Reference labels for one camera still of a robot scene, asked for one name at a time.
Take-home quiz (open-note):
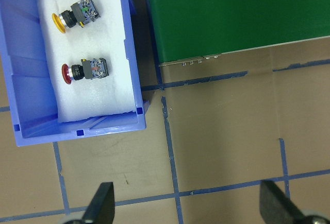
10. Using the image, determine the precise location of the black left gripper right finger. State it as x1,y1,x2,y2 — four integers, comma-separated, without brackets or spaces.
259,180,305,224

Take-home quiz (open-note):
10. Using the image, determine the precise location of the white foam pad left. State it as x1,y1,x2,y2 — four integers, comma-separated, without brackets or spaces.
37,0,136,123

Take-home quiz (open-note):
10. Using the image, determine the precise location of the red push button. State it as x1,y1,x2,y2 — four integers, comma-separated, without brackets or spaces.
61,58,109,84

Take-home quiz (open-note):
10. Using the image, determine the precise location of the green conveyor belt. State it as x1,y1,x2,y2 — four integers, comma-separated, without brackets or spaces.
147,0,329,66

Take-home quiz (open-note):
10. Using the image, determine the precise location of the blue plastic bin left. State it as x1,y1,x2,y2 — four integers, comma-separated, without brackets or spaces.
1,0,149,146

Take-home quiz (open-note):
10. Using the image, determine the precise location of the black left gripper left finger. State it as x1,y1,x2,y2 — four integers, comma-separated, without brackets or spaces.
82,182,115,224

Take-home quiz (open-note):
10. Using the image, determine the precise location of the yellow push button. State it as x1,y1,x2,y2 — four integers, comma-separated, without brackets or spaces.
52,0,101,33

